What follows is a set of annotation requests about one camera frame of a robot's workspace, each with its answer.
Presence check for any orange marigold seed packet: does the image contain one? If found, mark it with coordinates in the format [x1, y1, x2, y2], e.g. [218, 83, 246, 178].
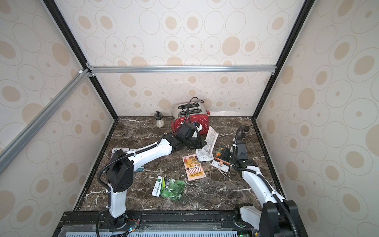
[211, 147, 232, 173]

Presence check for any red polka dot toaster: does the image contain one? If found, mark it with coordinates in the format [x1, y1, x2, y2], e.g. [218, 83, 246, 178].
[171, 98, 210, 135]

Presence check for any black right corner post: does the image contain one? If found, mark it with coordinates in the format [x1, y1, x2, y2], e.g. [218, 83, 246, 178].
[251, 0, 315, 122]

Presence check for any silver aluminium cross rail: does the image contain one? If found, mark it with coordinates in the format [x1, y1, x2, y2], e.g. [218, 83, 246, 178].
[88, 65, 277, 73]

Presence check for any glass jar with white granules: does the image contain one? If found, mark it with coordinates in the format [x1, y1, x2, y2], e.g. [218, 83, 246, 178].
[154, 111, 164, 128]

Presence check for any small dark spice bottle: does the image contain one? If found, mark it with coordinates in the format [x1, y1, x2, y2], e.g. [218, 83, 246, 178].
[241, 126, 250, 140]

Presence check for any black corner frame post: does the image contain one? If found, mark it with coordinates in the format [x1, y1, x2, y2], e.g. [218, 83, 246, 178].
[42, 0, 118, 120]

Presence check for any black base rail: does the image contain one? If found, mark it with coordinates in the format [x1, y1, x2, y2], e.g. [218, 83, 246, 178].
[53, 210, 262, 237]

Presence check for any silver aluminium side rail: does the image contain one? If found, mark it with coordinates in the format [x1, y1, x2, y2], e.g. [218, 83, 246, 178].
[1, 69, 89, 173]

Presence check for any green pea seed packet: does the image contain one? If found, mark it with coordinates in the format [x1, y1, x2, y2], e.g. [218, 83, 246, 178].
[152, 176, 186, 201]

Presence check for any white green-text seed packet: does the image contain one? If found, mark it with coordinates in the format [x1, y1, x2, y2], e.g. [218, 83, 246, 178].
[196, 126, 219, 162]

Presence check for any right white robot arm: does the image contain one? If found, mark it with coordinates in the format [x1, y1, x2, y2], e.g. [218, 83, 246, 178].
[221, 138, 305, 237]

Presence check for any white orange-text seed packet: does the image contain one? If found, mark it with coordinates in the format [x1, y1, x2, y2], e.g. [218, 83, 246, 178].
[183, 155, 206, 181]

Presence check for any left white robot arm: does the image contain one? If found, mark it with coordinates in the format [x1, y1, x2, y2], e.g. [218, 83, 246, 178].
[97, 121, 206, 219]

